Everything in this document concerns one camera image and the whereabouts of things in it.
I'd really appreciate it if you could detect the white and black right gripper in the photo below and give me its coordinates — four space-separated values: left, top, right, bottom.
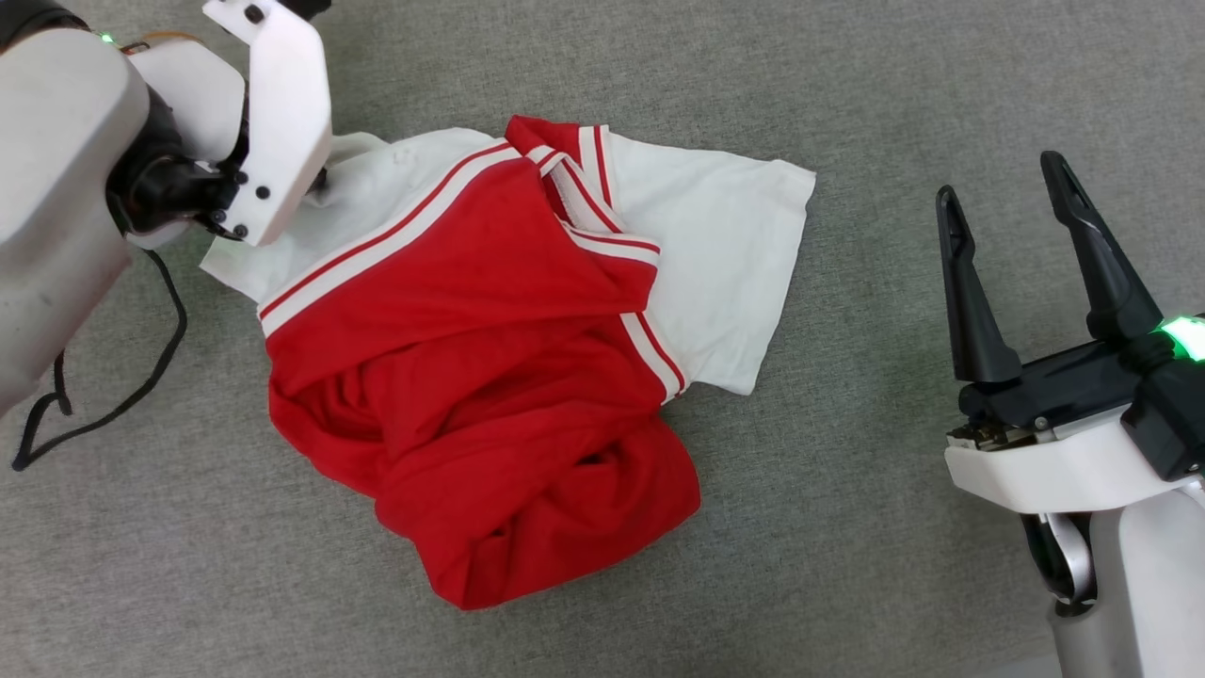
936 151 1205 515

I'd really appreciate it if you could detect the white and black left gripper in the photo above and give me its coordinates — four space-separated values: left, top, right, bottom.
105 0 333 249

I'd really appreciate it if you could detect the red and white shirt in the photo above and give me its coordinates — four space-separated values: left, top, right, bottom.
200 115 817 611

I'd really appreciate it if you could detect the grey felt surface cover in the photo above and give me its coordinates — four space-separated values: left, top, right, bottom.
0 0 1205 678

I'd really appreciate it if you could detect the thin black cable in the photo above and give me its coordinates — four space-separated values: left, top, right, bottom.
11 249 189 472

